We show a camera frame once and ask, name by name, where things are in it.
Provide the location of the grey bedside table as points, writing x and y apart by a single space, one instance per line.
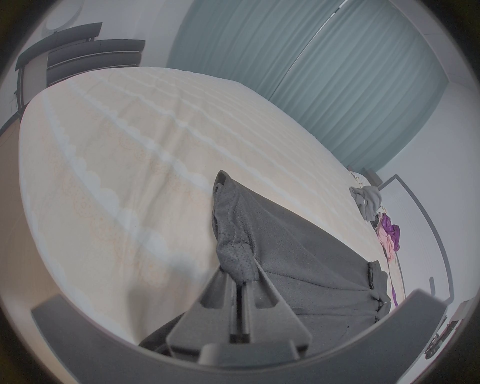
369 175

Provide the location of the black T-shirt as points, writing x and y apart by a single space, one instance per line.
300 262

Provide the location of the grey garment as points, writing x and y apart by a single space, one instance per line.
369 202

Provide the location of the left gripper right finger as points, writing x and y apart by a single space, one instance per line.
277 318

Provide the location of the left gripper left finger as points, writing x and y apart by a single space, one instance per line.
202 318

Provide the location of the purple garment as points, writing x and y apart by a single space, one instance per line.
393 230

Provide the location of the black dressing table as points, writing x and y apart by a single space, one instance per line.
56 39

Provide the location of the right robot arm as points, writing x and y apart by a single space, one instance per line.
438 339

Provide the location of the bed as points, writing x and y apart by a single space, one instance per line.
131 150

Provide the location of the pink garment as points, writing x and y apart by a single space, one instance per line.
386 240

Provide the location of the blue-green curtain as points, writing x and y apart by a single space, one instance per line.
367 93
255 41

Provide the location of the round white-framed mirror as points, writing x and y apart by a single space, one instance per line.
60 15

